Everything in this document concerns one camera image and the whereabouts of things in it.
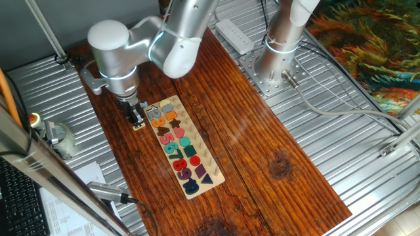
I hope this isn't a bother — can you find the red emergency stop button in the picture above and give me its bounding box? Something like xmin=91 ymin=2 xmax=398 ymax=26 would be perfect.
xmin=28 ymin=112 xmax=45 ymax=132

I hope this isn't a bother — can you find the navy number ten piece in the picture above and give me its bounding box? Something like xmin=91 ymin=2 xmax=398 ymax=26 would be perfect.
xmin=182 ymin=178 xmax=200 ymax=195

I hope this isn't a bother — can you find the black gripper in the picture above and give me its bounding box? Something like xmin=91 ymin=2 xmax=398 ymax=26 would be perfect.
xmin=117 ymin=96 xmax=146 ymax=128

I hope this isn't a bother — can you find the aluminium frame strut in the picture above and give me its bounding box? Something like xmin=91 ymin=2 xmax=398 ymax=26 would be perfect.
xmin=379 ymin=120 xmax=420 ymax=158
xmin=395 ymin=94 xmax=420 ymax=121

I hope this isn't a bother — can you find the brown wooden plank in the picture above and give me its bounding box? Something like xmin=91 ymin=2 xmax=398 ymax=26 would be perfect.
xmin=67 ymin=26 xmax=354 ymax=236

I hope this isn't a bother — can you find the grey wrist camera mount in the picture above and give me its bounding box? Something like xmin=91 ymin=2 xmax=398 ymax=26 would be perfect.
xmin=80 ymin=67 xmax=108 ymax=96

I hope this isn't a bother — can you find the dark green square piece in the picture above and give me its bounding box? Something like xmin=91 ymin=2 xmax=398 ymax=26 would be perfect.
xmin=182 ymin=145 xmax=198 ymax=158

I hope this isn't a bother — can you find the wide aluminium frame bar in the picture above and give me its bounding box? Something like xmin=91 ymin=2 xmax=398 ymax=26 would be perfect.
xmin=0 ymin=94 xmax=134 ymax=236

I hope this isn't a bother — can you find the thick grey base cable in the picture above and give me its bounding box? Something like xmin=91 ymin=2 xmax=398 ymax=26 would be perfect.
xmin=281 ymin=69 xmax=420 ymax=138

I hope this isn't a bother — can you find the clear tape roll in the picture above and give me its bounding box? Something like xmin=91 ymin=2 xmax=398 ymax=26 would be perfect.
xmin=49 ymin=121 xmax=77 ymax=159

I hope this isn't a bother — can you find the teal number six piece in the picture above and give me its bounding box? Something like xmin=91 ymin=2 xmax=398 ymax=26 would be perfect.
xmin=163 ymin=142 xmax=180 ymax=155

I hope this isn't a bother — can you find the orange pole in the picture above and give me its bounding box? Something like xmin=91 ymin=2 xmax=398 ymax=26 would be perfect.
xmin=0 ymin=67 xmax=23 ymax=128

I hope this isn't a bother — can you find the silver ridged camera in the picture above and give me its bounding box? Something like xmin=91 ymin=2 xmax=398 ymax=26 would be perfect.
xmin=87 ymin=181 xmax=131 ymax=204

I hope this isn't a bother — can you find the red number eight piece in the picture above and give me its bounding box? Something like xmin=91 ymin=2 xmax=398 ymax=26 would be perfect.
xmin=173 ymin=158 xmax=188 ymax=172

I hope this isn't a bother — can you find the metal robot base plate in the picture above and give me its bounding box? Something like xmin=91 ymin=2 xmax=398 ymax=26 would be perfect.
xmin=238 ymin=52 xmax=309 ymax=98

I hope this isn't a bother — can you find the printed paper sheet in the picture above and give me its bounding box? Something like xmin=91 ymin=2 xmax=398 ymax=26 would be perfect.
xmin=39 ymin=161 xmax=122 ymax=236

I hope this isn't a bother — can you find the wooden shape puzzle board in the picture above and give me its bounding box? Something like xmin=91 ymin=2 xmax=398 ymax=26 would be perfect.
xmin=143 ymin=95 xmax=226 ymax=200

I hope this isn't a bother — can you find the black camera cable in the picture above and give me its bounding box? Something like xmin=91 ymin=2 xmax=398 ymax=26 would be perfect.
xmin=119 ymin=192 xmax=159 ymax=236

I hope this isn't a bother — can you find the pink number five piece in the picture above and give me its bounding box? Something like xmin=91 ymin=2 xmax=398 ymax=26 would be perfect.
xmin=159 ymin=133 xmax=175 ymax=146

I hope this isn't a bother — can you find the white power strip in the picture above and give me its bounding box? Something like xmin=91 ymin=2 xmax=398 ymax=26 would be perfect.
xmin=215 ymin=18 xmax=255 ymax=56

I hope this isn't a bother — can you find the thin aluminium post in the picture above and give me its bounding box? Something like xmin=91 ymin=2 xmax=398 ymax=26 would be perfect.
xmin=24 ymin=0 xmax=75 ymax=71

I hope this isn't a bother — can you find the black wrist cable with plug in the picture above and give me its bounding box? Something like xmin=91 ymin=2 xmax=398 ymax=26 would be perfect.
xmin=70 ymin=54 xmax=88 ymax=66

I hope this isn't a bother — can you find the black keyboard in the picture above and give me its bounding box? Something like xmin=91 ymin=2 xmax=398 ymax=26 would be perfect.
xmin=0 ymin=157 xmax=51 ymax=236

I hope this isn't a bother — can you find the colourful painted cloth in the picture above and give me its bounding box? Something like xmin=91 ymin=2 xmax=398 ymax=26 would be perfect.
xmin=306 ymin=0 xmax=420 ymax=117

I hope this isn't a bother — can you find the silver metal clamp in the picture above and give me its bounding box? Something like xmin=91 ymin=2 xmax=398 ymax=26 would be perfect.
xmin=43 ymin=120 xmax=60 ymax=146

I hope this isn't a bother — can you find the purple number nine piece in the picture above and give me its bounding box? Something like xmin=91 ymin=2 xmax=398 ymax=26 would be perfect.
xmin=177 ymin=167 xmax=193 ymax=182

